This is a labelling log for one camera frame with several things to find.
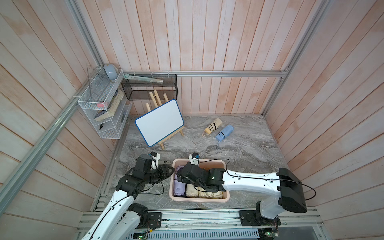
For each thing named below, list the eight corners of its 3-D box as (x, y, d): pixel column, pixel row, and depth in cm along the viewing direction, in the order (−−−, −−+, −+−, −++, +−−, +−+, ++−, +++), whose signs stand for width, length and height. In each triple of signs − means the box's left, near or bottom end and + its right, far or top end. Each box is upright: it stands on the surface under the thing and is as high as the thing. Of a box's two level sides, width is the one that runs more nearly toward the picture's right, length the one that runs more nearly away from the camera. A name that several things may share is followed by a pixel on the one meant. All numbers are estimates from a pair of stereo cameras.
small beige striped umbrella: (200, 134, 111) (201, 131, 107) (216, 120, 120) (217, 117, 117) (206, 138, 108) (207, 135, 105) (222, 124, 117) (222, 120, 114)
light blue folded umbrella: (211, 143, 105) (211, 140, 102) (226, 126, 116) (227, 122, 113) (218, 148, 103) (219, 145, 100) (233, 130, 114) (234, 126, 110)
